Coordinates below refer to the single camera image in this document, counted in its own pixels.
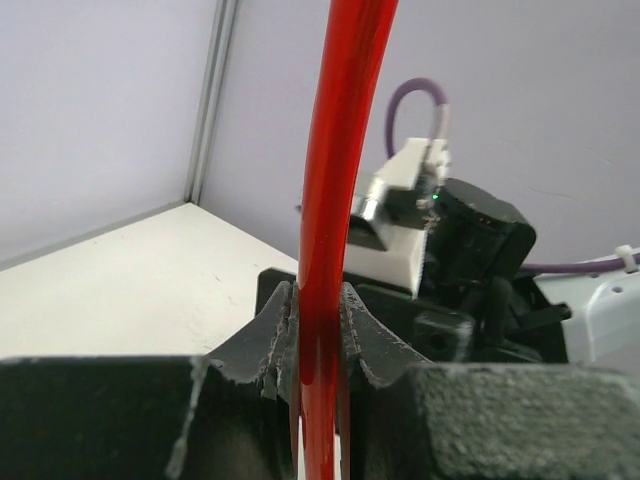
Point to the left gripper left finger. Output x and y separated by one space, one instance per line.
212 416

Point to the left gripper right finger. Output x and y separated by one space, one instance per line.
404 417

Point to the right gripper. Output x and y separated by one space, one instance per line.
476 303

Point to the red cable lock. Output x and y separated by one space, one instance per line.
356 38

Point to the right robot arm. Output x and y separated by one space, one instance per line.
602 298

